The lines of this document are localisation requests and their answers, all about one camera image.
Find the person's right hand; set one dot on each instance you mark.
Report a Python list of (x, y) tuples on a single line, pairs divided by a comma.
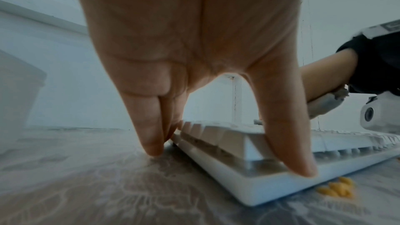
[(325, 75)]

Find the person's left hand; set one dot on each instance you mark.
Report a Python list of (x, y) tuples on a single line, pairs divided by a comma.
[(187, 21)]

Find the grey fluffy cloth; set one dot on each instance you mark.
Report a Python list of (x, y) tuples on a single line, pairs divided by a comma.
[(325, 105)]

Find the white keyboard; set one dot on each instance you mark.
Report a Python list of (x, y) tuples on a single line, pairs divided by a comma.
[(265, 182)]

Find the clear plastic container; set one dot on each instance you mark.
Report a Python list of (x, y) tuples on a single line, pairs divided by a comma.
[(18, 100)]

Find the person's right forearm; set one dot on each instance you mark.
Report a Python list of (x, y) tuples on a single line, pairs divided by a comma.
[(375, 66)]

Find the white marker right wristband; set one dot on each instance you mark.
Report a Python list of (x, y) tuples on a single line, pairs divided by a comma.
[(384, 27)]

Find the scattered orange crumbs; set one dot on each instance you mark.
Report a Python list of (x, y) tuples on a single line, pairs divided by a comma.
[(339, 189)]

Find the floral tablecloth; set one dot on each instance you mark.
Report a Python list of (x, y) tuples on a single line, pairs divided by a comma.
[(78, 182)]

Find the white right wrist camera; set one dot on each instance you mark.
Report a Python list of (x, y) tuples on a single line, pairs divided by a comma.
[(381, 115)]

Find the white wooden frame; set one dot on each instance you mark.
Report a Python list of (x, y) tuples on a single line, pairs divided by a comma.
[(40, 17)]

